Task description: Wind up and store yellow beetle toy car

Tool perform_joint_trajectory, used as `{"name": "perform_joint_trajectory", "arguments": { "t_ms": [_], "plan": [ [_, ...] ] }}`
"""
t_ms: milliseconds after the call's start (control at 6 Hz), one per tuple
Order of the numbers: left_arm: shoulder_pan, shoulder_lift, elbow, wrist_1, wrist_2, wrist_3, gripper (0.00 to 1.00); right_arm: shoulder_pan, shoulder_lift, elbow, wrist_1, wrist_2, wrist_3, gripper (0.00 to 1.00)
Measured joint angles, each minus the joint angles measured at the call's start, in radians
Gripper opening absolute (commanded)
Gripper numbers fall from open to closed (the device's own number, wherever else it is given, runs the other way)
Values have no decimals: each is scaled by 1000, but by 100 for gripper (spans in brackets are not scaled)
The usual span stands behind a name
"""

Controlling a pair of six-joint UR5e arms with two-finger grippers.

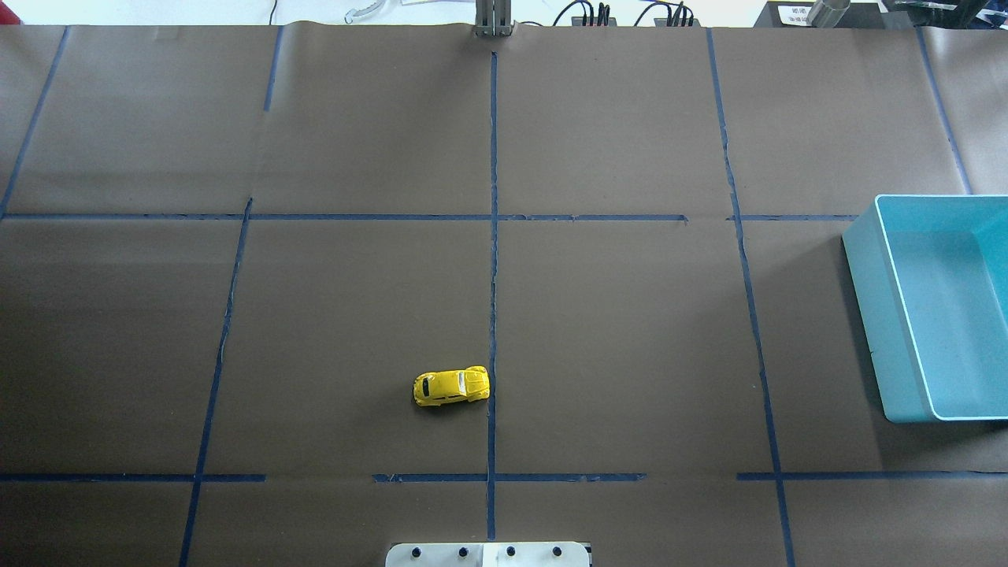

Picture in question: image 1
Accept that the yellow beetle toy car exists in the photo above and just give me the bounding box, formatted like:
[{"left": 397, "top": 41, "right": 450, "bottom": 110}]
[{"left": 413, "top": 365, "right": 492, "bottom": 408}]

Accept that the silver metal cup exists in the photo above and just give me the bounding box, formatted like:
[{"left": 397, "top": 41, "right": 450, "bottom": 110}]
[{"left": 806, "top": 0, "right": 852, "bottom": 29}]

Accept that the turquoise plastic bin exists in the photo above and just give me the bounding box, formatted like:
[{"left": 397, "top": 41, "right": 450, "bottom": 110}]
[{"left": 843, "top": 195, "right": 1007, "bottom": 423}]

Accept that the aluminium frame post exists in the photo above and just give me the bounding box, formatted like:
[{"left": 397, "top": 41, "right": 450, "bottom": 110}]
[{"left": 474, "top": 0, "right": 514, "bottom": 37}]

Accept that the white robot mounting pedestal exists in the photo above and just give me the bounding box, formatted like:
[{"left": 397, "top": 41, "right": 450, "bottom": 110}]
[{"left": 384, "top": 541, "right": 593, "bottom": 566}]

